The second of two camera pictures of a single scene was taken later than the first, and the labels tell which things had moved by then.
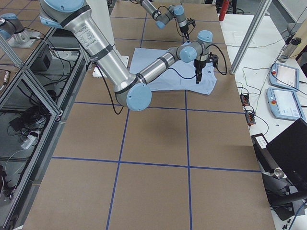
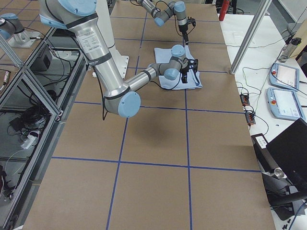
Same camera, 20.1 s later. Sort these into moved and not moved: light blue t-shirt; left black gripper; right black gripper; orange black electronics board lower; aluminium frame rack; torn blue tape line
Moved: right black gripper; light blue t-shirt
Not moved: torn blue tape line; left black gripper; aluminium frame rack; orange black electronics board lower
